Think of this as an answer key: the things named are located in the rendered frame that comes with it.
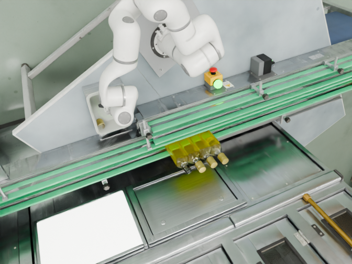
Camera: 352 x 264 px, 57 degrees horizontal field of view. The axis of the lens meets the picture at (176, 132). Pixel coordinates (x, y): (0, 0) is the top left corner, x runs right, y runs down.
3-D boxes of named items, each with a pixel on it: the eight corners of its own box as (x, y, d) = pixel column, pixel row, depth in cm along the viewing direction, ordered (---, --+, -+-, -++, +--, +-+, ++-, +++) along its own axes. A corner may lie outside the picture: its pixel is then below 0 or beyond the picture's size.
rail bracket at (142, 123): (141, 140, 155) (150, 156, 146) (135, 112, 145) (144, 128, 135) (147, 138, 156) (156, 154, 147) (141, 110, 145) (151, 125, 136)
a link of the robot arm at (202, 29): (162, 24, 110) (199, -3, 111) (184, 70, 129) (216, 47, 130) (175, 36, 105) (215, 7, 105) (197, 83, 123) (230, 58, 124)
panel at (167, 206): (35, 224, 146) (41, 294, 121) (32, 221, 144) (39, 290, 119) (211, 158, 169) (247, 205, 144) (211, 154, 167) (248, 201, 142)
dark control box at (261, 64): (249, 69, 175) (258, 76, 169) (250, 56, 170) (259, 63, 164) (262, 66, 177) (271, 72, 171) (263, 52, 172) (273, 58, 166)
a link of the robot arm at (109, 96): (135, 48, 113) (130, 96, 127) (97, 48, 108) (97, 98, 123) (141, 62, 107) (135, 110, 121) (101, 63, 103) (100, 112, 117)
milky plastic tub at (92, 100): (94, 126, 156) (97, 136, 149) (81, 86, 141) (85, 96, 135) (128, 115, 160) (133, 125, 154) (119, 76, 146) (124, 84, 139)
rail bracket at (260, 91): (247, 88, 165) (263, 101, 155) (248, 75, 160) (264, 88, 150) (254, 86, 166) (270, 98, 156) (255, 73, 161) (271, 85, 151)
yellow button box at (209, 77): (204, 84, 168) (210, 90, 163) (203, 71, 163) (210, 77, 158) (216, 80, 170) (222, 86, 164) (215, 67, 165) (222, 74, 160)
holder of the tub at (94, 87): (97, 133, 159) (100, 143, 154) (81, 86, 142) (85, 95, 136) (130, 123, 164) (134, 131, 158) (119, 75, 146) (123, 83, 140)
